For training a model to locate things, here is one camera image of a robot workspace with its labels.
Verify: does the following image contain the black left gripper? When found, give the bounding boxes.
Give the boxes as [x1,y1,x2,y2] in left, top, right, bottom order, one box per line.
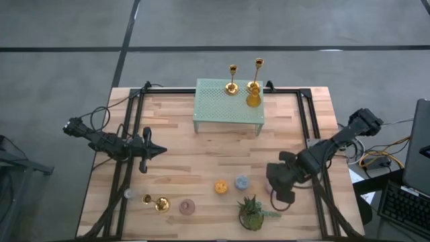
[129,126,168,174]

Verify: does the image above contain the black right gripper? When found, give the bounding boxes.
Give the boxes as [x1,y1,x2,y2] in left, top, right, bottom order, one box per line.
[266,151,305,205]

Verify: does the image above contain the blue patterned candle tin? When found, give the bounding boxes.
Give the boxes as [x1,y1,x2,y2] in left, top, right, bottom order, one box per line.
[234,174,251,192]

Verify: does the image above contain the gold brass candlestick holder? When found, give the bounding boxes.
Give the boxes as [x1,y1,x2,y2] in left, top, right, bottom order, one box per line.
[141,193,171,214]
[224,64,241,96]

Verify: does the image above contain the pink ribbed glass candle holder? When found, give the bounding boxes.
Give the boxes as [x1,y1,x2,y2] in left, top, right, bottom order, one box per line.
[179,198,197,216]

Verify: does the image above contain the orange patterned candle tin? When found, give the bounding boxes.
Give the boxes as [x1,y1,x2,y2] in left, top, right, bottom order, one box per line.
[214,179,230,196]

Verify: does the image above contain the amber glass candle holder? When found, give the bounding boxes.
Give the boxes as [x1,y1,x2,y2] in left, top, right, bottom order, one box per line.
[245,87,263,109]

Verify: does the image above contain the potted succulent plant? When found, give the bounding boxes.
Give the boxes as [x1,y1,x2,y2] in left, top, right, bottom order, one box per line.
[236,194,283,233]

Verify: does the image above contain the white paper sheet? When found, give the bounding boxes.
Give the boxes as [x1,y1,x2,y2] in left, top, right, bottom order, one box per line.
[348,167,377,206]

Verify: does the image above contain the green perforated metal shelf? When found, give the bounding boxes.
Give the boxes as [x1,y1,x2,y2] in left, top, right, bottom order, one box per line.
[192,78,265,136]

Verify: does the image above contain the black power brick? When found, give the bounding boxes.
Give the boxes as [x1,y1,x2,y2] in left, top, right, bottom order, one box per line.
[363,155,393,170]

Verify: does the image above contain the tall gold candlestick holder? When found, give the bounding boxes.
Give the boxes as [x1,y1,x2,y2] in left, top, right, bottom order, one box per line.
[246,57,265,95]

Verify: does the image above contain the black keyboard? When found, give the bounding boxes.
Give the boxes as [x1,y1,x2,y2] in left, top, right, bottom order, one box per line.
[377,180,430,241]

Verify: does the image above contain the black metal stand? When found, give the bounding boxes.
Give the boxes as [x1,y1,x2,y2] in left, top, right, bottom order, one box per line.
[0,134,55,233]

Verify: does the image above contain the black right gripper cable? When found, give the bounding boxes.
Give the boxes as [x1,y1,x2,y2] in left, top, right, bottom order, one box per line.
[269,188,294,212]

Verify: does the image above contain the black aluminium table frame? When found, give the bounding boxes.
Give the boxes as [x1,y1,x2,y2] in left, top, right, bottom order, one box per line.
[76,87,366,241]

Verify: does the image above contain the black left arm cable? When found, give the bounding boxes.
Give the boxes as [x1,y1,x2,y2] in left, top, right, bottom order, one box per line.
[80,82,165,135]

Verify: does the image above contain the yellow cable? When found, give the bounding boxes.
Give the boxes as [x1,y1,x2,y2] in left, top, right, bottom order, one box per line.
[358,135,412,169]

